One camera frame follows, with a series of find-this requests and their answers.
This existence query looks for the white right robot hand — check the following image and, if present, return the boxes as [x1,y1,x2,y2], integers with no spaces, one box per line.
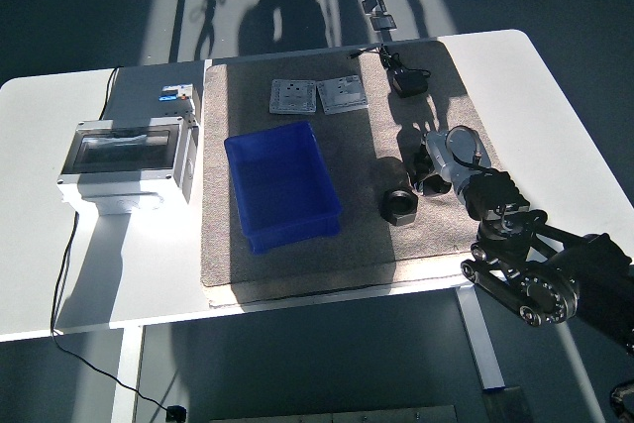
[409,125,495,197]

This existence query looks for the blue plastic box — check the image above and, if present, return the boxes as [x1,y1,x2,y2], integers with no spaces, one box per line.
[223,120,343,256]

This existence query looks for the white distribution box clear lid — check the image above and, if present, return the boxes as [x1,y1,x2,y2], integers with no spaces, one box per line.
[54,115,202,216]

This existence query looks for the grey-brown mat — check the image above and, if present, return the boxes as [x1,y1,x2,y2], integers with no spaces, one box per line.
[200,39,506,308]

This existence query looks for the grey socket plate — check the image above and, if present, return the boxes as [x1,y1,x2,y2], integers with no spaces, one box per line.
[268,78,318,115]
[316,73,370,114]

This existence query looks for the black floor clamp device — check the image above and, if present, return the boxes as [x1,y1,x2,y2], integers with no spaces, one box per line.
[363,0,397,32]

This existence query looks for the white table leg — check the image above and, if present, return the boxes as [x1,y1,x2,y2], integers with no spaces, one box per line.
[454,286,509,390]
[111,326,145,423]

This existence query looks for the grey table foot block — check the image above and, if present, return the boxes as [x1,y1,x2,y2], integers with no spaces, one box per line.
[482,385,529,423]

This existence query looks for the white blue circuit breaker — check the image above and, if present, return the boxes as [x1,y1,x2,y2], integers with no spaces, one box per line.
[157,83,199,125]

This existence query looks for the thin black power cable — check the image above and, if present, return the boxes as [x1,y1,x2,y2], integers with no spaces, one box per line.
[49,65,172,414]

